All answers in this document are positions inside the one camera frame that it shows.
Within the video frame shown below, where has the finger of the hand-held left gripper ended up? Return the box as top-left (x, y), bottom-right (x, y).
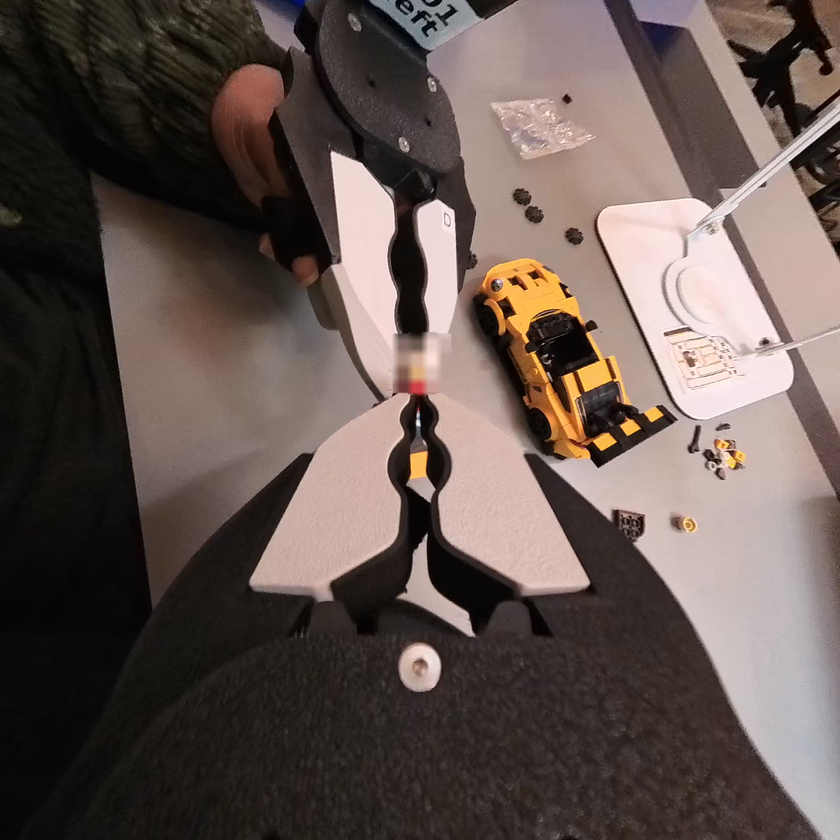
top-left (412, 197), bottom-right (460, 336)
top-left (307, 151), bottom-right (403, 401)

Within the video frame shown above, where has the clear plastic bag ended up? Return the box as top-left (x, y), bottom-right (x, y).
top-left (490, 98), bottom-right (595, 160)

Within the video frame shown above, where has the white desk stand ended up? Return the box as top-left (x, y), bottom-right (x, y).
top-left (596, 105), bottom-right (840, 421)

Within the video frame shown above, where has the person's left forearm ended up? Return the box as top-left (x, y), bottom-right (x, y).
top-left (0, 0), bottom-right (290, 217)

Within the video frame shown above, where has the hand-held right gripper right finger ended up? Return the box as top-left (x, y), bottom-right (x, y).
top-left (427, 392), bottom-right (592, 599)

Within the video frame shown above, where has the lego sticker sheet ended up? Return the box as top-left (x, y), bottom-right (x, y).
top-left (663, 325), bottom-right (749, 393)

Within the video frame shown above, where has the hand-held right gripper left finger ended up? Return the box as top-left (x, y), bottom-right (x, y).
top-left (248, 395), bottom-right (434, 601)

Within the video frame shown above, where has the yellow lego car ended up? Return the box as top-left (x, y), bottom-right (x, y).
top-left (474, 259), bottom-right (678, 468)

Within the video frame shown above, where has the person's left hand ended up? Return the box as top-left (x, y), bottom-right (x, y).
top-left (210, 64), bottom-right (321, 287)

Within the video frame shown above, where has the pile of small lego parts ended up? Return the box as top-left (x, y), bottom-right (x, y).
top-left (702, 422), bottom-right (748, 481)

